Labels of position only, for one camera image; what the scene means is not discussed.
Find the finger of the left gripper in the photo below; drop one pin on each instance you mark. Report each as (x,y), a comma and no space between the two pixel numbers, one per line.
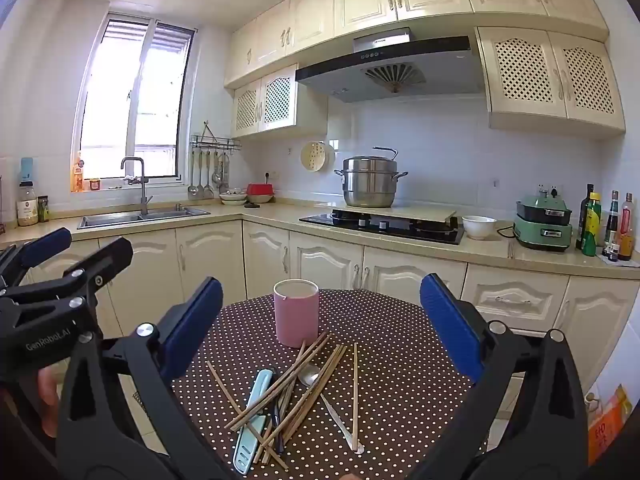
(77,287)
(17,260)

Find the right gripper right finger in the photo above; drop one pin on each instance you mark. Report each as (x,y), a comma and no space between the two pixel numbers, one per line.
(524,416)

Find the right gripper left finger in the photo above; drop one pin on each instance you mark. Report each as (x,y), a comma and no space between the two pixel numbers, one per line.
(97,435)

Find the light blue sheathed knife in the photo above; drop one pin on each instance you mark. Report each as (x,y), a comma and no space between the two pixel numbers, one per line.
(247,444)

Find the steel spoon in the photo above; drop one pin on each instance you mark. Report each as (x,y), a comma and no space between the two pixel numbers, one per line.
(308,376)

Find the black plastic fork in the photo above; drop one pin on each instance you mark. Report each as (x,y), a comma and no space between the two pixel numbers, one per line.
(275,412)

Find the person's left hand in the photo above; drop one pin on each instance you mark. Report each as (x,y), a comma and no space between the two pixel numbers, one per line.
(50,402)

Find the glass jar white lid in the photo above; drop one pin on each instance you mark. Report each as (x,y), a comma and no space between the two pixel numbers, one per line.
(26,204)

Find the steel sink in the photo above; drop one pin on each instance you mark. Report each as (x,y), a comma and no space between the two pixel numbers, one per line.
(97,221)

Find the small green tin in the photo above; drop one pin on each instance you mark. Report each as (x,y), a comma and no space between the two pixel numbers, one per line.
(43,208)

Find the orange snack bag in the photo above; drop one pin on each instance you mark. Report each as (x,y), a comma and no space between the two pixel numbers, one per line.
(605,420)

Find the steel faucet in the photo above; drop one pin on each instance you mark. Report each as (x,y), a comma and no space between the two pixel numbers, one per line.
(141,180)

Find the window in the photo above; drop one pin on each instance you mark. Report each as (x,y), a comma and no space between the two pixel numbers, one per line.
(130,113)

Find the brown polka dot tablecloth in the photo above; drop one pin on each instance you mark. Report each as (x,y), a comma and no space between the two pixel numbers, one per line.
(408,388)

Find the stacked plates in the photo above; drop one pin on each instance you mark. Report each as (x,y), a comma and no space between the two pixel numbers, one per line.
(233,197)

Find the hanging utensil rack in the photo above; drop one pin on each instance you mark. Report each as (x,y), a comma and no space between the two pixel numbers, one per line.
(210,163)

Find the dark sauce bottle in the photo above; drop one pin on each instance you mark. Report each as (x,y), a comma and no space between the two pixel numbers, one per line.
(582,216)

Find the red container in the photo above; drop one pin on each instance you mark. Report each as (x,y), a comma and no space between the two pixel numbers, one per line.
(259,193)

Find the green electric cooker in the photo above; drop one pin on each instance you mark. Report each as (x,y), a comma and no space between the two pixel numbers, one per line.
(543,222)

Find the white ceramic bowl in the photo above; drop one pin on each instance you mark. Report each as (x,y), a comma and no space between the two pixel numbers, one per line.
(479,227)

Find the red label sauce bottle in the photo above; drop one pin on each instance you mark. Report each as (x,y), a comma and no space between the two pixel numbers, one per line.
(625,234)

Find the black gas stove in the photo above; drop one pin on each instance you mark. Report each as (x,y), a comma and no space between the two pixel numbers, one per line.
(448,232)

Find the pink utensil holder cup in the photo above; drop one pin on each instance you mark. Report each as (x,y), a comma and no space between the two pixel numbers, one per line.
(296,312)

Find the green yellow oil bottle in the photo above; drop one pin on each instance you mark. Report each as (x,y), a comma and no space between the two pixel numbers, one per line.
(592,225)

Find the round bamboo trivet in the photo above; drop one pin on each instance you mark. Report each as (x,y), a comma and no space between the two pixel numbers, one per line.
(314,156)

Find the stainless steel steamer pot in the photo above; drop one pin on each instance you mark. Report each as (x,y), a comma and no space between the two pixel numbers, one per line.
(370,180)

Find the range hood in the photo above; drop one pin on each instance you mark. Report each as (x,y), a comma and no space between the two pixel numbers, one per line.
(397,66)

